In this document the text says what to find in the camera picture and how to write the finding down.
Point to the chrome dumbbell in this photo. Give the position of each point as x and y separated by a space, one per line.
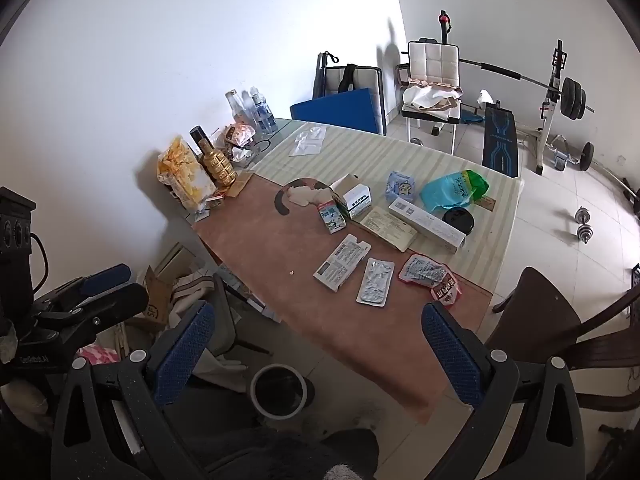
584 225

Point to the small blue white milk carton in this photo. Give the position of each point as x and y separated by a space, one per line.
331 217

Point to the white padded chair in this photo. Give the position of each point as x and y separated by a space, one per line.
432 62

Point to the red white snack packet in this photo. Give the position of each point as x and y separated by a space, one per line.
240 134

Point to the barbell with black plates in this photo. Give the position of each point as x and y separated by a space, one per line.
572 97

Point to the grey white box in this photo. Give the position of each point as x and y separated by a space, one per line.
341 262

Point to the curl bar with plate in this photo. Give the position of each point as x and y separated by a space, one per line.
587 152

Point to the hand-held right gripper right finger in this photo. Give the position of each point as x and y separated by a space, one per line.
450 355

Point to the blue tissue pack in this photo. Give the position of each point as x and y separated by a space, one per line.
401 188

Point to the yellow snack bag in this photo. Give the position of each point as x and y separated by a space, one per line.
185 175

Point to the brown card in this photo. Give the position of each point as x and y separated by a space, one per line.
241 184

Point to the person's left hand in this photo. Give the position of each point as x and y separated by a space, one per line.
25 397

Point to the clear plastic bag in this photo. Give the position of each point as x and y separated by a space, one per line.
308 141

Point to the beige cloth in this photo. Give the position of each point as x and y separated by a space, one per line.
430 95

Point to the silver blister pack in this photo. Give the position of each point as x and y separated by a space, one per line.
375 282

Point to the dark wooden chair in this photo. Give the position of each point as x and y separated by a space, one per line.
540 310

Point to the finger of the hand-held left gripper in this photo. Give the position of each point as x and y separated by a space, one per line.
115 302
107 276

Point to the long white box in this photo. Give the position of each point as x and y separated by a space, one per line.
425 222

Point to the clear glass bottle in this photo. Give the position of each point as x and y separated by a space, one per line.
234 107

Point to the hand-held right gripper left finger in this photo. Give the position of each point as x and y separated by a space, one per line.
182 355

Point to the pink cloth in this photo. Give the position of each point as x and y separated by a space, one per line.
97 355

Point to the black trash bin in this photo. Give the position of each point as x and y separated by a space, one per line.
279 392

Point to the black weight bench pad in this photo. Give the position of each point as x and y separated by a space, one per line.
500 137

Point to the white barbell rack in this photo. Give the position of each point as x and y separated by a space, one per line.
547 105

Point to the cardboard box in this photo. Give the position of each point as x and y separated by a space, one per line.
157 305

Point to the teal green plastic bag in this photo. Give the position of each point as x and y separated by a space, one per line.
445 192

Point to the beige box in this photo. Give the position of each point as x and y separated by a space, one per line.
387 230

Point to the small brown tag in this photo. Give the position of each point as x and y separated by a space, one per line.
484 203

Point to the red snack wrapper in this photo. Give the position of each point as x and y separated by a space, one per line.
425 275

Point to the folded white black chair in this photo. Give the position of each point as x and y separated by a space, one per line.
367 77

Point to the gold grenade-shaped bottle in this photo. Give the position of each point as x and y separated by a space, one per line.
218 167

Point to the white tissue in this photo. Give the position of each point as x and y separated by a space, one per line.
301 196

